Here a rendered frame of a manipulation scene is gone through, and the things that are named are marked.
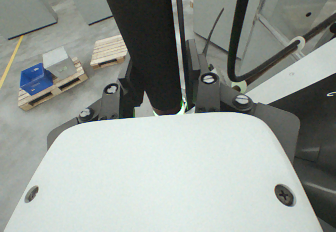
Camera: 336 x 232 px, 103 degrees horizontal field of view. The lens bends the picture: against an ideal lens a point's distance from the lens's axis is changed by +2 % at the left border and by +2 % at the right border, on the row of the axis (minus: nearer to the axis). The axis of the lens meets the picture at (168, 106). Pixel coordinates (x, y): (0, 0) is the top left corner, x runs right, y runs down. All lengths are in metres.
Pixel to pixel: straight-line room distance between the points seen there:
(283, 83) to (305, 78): 0.05
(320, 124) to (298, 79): 0.33
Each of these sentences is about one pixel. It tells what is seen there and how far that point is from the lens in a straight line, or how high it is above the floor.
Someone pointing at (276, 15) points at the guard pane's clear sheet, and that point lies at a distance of 1.40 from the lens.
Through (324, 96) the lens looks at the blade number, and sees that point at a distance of 0.28.
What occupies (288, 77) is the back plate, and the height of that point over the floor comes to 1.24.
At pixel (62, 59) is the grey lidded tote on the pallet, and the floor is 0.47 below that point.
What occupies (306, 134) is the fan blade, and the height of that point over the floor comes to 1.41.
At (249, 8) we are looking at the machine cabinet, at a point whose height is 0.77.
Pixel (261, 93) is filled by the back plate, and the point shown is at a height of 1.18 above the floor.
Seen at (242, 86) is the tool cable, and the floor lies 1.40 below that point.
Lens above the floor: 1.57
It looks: 52 degrees down
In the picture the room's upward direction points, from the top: 15 degrees counter-clockwise
